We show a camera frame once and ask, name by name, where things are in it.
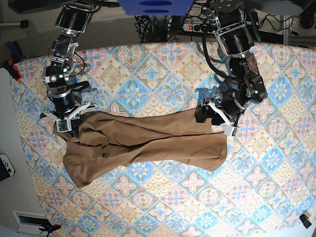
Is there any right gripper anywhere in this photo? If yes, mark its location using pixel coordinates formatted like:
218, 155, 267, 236
39, 90, 95, 138

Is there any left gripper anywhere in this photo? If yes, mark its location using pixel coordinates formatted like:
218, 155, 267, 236
195, 89, 247, 127

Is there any brown t-shirt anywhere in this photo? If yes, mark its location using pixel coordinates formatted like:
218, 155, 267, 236
57, 109, 228, 188

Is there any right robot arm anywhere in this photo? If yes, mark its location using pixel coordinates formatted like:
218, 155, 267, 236
40, 1, 101, 137

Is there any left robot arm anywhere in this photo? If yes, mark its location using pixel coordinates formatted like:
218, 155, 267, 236
195, 0, 268, 137

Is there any game console controller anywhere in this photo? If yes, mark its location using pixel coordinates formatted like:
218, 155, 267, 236
0, 153, 15, 181

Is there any red black clamp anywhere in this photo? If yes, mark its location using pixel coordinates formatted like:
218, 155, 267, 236
3, 60, 21, 81

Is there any white power strip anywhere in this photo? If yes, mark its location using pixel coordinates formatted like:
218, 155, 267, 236
182, 23, 207, 33

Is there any patterned tablecloth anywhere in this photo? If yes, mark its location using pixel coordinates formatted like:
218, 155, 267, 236
11, 42, 316, 237

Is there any orange black clamp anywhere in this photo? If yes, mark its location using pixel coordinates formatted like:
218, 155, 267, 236
39, 220, 61, 236

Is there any white framed device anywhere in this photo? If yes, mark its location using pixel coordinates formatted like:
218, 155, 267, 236
12, 210, 49, 237

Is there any black corner clamp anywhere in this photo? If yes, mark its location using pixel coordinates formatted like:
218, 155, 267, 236
299, 214, 312, 229

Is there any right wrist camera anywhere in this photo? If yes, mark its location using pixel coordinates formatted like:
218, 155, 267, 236
56, 119, 72, 133

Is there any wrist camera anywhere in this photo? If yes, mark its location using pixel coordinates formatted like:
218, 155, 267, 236
56, 119, 72, 133
224, 125, 240, 137

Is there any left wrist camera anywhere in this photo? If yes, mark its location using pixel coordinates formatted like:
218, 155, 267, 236
224, 125, 240, 137

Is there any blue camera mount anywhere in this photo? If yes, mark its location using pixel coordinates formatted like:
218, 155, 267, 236
118, 0, 194, 16

